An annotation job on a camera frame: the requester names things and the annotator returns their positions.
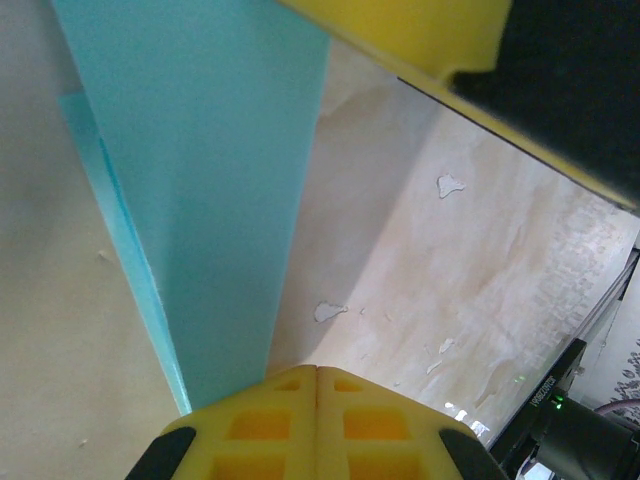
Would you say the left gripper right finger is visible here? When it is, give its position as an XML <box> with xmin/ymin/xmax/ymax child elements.
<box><xmin>316</xmin><ymin>366</ymin><xmax>509</xmax><ymax>480</ymax></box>

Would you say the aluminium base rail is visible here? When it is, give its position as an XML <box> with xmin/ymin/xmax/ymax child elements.
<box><xmin>569</xmin><ymin>234</ymin><xmax>640</xmax><ymax>351</ymax></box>

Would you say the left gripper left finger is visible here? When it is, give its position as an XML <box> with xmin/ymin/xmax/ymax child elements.
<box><xmin>124</xmin><ymin>366</ymin><xmax>318</xmax><ymax>480</ymax></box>

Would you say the light blue cloth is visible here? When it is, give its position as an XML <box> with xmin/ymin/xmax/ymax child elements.
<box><xmin>49</xmin><ymin>0</ymin><xmax>334</xmax><ymax>416</ymax></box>

